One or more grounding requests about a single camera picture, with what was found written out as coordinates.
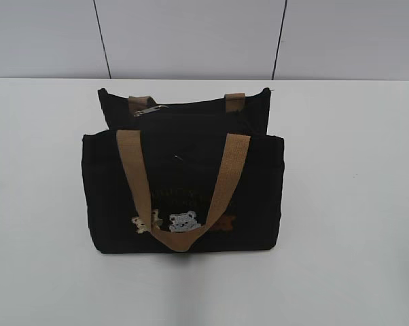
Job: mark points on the silver metal zipper pull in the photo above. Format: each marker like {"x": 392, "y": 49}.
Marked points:
{"x": 149, "y": 110}

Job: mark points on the black canvas tote bag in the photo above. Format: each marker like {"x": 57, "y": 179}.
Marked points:
{"x": 181, "y": 148}

